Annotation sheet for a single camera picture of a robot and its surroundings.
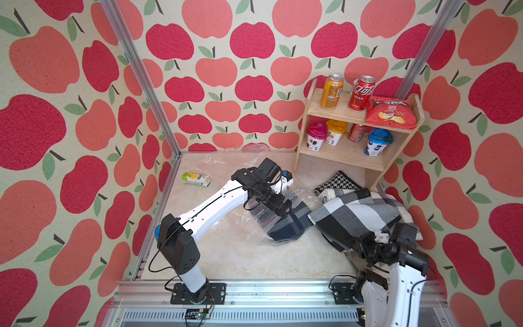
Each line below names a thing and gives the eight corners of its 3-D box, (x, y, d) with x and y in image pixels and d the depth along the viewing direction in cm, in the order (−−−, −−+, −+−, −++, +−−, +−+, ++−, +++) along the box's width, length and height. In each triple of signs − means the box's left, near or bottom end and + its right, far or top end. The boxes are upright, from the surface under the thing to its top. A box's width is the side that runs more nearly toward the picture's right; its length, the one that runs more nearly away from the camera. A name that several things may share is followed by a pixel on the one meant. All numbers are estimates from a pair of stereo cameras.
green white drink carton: (183, 184, 109) (180, 177, 105) (186, 178, 112) (183, 172, 107) (208, 187, 108) (206, 181, 103) (210, 181, 110) (208, 175, 106)
